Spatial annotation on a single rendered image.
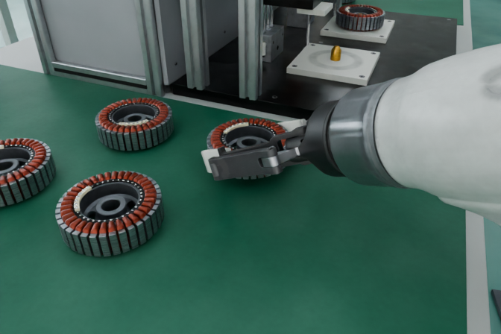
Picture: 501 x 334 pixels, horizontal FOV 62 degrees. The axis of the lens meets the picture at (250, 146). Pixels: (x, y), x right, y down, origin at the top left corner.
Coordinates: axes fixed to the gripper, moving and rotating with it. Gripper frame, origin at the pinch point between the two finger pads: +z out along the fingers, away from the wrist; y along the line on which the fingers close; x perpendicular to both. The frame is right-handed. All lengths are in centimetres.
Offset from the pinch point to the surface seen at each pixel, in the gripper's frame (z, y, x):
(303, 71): 13.1, 22.8, 7.5
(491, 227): 41, 110, -67
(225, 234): -6.7, -10.2, -7.2
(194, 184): 1.8, -8.5, -2.2
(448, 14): 25, 89, 11
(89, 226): -3.6, -22.6, -1.0
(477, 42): 141, 299, -10
